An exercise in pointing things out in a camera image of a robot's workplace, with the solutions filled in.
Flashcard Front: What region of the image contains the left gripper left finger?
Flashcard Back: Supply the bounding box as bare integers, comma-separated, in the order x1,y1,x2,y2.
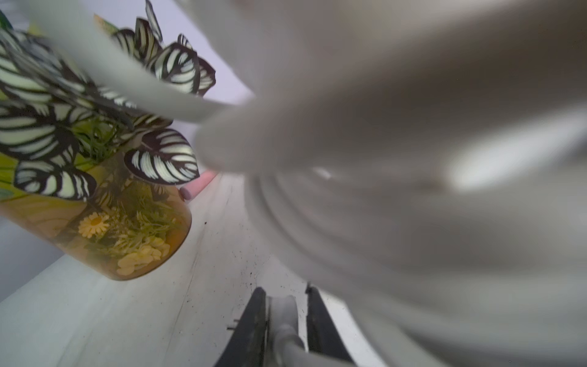
214,287,267,367

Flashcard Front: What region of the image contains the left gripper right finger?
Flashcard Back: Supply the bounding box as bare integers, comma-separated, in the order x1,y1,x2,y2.
305,284,353,362

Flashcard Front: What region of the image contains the white power cord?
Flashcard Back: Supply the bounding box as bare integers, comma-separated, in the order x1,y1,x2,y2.
13,0,587,367

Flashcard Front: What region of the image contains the white power strip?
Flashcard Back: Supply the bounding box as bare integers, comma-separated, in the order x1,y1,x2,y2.
182,1,586,191

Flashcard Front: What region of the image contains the purple pink spatula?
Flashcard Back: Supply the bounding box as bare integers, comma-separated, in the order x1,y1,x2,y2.
180,171,217,202

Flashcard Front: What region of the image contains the artificial plant in amber vase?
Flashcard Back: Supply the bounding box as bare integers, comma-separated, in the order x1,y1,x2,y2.
1,18,200,281

